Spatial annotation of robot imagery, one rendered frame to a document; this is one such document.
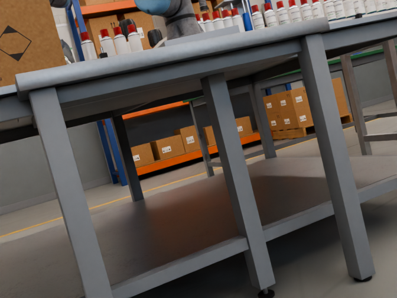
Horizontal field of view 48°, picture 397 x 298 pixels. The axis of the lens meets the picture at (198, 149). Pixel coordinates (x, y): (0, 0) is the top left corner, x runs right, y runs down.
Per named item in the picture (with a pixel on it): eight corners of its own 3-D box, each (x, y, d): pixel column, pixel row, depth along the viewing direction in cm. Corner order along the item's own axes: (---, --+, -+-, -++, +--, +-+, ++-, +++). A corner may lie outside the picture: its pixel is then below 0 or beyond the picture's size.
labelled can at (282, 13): (289, 42, 228) (280, 2, 226) (295, 39, 223) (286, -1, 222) (281, 44, 226) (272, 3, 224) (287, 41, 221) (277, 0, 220)
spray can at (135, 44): (146, 71, 198) (134, 26, 196) (149, 69, 193) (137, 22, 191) (135, 73, 196) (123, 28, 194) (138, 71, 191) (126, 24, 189)
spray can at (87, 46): (101, 80, 190) (88, 33, 188) (104, 78, 185) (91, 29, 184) (90, 83, 188) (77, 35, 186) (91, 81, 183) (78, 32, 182)
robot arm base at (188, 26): (197, 47, 175) (189, 22, 174) (214, 35, 161) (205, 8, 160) (162, 54, 169) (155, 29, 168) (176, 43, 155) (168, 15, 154)
